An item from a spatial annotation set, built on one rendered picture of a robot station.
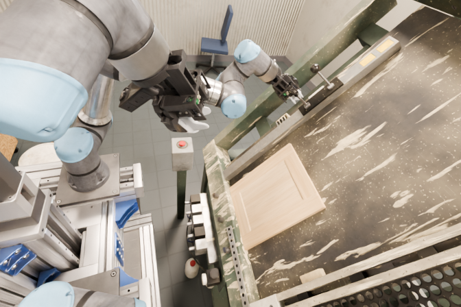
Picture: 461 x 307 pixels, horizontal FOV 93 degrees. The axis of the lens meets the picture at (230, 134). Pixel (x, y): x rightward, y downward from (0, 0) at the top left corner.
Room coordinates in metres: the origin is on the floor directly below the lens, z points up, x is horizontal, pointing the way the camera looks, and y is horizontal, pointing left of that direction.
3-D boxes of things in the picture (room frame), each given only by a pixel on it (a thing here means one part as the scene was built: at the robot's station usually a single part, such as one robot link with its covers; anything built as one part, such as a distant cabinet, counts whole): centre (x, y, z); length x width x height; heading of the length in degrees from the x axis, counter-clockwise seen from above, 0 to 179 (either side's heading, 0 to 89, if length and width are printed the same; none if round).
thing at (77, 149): (0.45, 0.54, 1.20); 0.13 x 0.12 x 0.14; 12
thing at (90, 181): (0.45, 0.53, 1.09); 0.15 x 0.15 x 0.10
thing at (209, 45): (3.41, 0.56, 0.49); 0.57 x 0.54 x 0.98; 123
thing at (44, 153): (0.87, 1.37, 0.24); 0.32 x 0.30 x 0.47; 28
